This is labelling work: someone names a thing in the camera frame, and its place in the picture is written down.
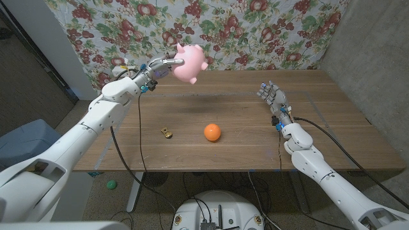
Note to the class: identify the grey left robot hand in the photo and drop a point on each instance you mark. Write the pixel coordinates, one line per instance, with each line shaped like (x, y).
(156, 68)

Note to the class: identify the dark brown door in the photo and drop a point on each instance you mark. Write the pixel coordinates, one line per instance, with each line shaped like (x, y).
(22, 70)

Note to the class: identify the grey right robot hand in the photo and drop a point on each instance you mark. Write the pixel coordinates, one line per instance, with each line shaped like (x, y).
(278, 100)

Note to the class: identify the white robot torso panel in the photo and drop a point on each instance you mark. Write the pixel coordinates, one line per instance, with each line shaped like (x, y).
(64, 226)

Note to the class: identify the blue grey storage box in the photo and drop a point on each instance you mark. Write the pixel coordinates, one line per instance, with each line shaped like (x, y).
(25, 143)

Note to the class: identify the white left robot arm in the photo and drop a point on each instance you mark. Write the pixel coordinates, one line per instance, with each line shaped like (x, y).
(80, 137)

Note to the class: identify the pink plastic piggy bank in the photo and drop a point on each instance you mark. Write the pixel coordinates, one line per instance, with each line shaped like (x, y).
(191, 67)

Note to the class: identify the green ball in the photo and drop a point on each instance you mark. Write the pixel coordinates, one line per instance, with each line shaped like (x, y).
(111, 184)

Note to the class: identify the floral fruit print backdrop cloth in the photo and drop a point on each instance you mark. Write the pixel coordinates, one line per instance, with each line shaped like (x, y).
(239, 32)

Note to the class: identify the gold toy car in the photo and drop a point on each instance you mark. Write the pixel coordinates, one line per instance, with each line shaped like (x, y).
(166, 132)

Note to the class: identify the orange fruit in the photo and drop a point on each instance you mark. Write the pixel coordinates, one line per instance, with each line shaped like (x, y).
(212, 132)

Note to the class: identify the black round fan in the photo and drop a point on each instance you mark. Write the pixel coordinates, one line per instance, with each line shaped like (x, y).
(158, 179)

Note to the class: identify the white power strip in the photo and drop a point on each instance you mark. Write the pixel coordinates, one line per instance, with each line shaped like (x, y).
(115, 72)

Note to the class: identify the white robot torso base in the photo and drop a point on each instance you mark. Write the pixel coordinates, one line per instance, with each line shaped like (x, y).
(220, 207)

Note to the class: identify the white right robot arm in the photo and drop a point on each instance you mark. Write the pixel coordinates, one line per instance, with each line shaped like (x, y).
(319, 166)

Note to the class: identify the metal table leg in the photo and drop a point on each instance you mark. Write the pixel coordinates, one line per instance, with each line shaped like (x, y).
(300, 195)
(134, 195)

